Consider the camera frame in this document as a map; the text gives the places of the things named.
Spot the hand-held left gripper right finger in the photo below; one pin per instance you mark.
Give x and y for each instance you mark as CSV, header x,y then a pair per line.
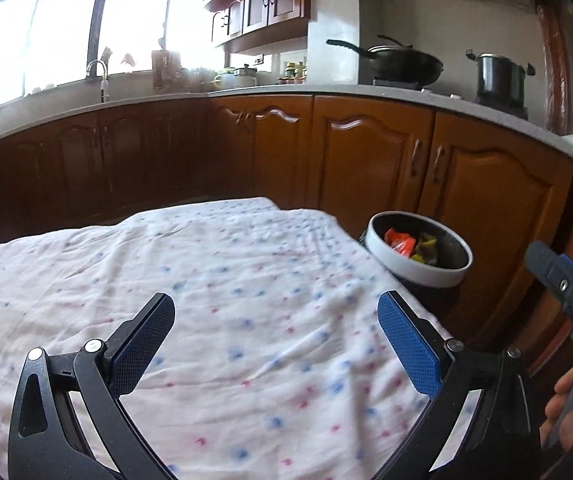
x,y
409,342

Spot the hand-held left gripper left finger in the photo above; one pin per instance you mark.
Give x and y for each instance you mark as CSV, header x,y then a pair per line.
x,y
144,345

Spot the white-rimmed black trash bin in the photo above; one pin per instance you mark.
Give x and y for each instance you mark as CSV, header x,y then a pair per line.
x,y
416,272

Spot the brown wooden cabinet door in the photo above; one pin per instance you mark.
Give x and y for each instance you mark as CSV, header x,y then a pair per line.
x,y
151,155
366,160
46,175
501,210
261,155

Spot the yellow-green snack wrapper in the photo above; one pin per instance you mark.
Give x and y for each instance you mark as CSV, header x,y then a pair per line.
x,y
425,250

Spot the red snack wrapper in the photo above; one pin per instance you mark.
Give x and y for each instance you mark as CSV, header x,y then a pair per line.
x,y
401,242

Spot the white floral cloth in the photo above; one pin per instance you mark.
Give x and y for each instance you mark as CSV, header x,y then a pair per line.
x,y
246,310

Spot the gas stove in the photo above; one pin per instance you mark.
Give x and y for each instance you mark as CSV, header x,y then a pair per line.
x,y
503,107

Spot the dark steel cooking pot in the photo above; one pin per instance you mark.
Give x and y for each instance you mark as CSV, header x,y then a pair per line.
x,y
498,77

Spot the black wok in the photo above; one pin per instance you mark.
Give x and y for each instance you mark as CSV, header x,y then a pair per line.
x,y
406,65

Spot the grey kitchen countertop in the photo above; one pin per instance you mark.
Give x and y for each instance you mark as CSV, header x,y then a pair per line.
x,y
346,91

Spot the metal faucet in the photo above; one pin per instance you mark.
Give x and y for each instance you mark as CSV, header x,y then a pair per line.
x,y
102,77

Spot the white teapot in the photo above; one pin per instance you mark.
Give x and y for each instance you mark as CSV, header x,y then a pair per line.
x,y
224,81

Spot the brown utensil holder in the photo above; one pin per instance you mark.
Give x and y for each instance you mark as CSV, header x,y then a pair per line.
x,y
165,70

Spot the group of condiment jars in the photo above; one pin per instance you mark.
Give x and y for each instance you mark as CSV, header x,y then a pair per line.
x,y
294,72

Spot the kitchen window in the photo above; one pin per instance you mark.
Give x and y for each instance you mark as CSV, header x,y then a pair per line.
x,y
61,30

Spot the brown wooden wall cabinet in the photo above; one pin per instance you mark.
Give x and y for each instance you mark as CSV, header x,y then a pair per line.
x,y
271,5

